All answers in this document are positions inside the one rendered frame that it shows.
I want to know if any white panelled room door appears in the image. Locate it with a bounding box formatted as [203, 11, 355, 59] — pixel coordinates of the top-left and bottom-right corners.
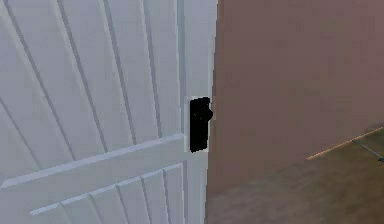
[0, 0, 219, 224]

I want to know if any black door handle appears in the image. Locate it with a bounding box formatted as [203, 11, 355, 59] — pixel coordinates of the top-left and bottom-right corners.
[189, 96, 214, 154]

